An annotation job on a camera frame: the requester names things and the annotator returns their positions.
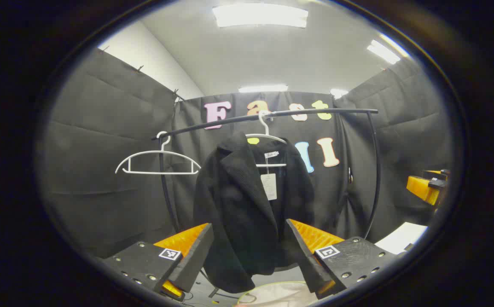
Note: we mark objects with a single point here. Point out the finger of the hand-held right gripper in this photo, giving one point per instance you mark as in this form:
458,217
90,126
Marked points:
437,183
422,189

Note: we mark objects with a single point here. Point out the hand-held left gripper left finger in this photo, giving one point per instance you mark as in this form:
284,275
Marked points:
196,260

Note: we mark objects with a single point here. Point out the black knit jacket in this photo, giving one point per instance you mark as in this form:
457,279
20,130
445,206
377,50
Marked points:
238,204

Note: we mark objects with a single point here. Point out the ceiling light panel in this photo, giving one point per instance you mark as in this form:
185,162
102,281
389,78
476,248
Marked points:
383,52
262,88
260,16

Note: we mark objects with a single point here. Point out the white laundry hamper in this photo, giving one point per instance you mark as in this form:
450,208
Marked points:
281,295

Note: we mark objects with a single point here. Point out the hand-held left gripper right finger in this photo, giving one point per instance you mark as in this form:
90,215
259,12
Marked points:
304,260

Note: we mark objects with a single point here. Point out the white plastic hanger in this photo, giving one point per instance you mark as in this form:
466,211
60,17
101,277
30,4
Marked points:
161,172
270,165

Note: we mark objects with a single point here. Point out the black backdrop cloth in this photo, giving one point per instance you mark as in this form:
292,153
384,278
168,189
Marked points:
102,149

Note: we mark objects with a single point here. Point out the black clothes rack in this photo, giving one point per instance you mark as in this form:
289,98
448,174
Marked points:
315,113

